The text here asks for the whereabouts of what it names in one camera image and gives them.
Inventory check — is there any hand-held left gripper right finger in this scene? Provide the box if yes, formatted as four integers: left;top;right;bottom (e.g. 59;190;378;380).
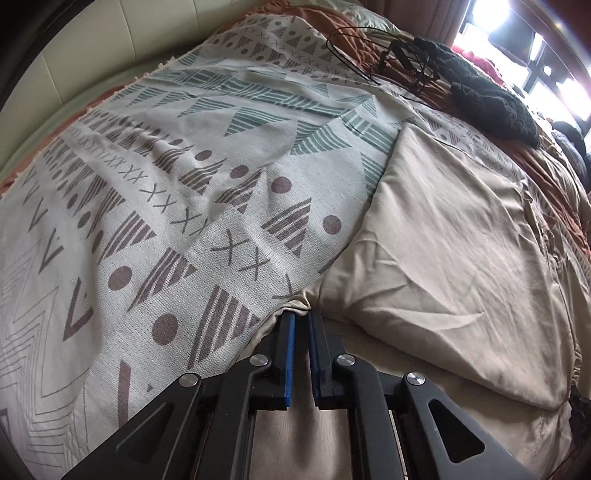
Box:
308;312;539;480

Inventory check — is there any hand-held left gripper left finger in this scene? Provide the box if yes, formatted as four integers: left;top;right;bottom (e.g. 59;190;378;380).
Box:
60;313;296;480

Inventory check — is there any patterned geometric print blanket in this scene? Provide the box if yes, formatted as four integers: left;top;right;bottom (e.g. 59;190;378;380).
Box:
0;4;555;480

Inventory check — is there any rust brown bedsheet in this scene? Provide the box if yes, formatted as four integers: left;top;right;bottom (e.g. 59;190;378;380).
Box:
0;4;591;278

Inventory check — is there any black knitted garment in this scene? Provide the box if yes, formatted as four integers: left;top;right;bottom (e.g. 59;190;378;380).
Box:
413;37;541;148

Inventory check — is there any dark grey cloth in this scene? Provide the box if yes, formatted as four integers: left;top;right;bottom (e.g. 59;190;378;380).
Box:
551;120;591;185

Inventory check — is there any red cloth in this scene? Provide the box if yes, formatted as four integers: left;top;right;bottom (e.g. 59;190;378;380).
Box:
455;44;509;88

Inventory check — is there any light green pillow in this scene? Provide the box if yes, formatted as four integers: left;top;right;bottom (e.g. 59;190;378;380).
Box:
318;0;416;35

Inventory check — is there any cream padded headboard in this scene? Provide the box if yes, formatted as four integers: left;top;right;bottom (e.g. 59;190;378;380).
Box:
0;0;287;176

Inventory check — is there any pink curtain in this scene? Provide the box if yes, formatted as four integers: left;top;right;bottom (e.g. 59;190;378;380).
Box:
383;0;467;47

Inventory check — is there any window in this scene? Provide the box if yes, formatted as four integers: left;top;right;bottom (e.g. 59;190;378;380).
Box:
457;0;591;116

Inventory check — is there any thin black cable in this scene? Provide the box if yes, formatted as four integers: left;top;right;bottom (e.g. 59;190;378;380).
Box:
325;25;439;104

